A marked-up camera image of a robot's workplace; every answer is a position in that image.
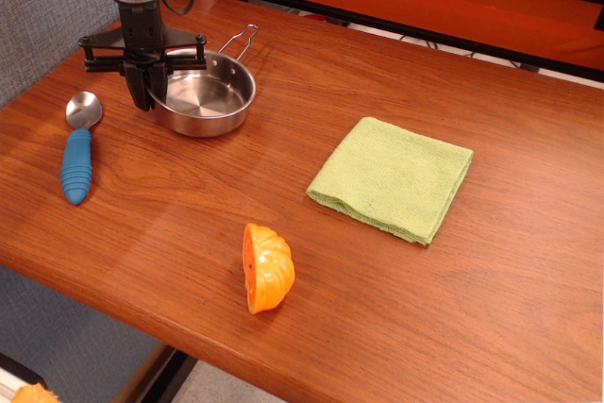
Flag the stainless steel pot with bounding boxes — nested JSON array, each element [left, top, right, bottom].
[[152, 24, 260, 138]]

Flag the blue handled metal spoon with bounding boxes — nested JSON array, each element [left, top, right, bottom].
[[60, 92, 103, 205]]

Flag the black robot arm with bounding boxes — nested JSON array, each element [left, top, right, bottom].
[[78, 0, 207, 111]]

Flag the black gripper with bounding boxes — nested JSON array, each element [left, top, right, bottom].
[[78, 0, 207, 111]]

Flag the orange plastic half fruit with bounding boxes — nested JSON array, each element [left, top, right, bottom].
[[242, 224, 295, 314]]

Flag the green folded cloth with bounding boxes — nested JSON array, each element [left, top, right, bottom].
[[307, 117, 474, 245]]

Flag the orange toy on floor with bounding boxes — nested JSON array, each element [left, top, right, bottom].
[[11, 383, 59, 403]]

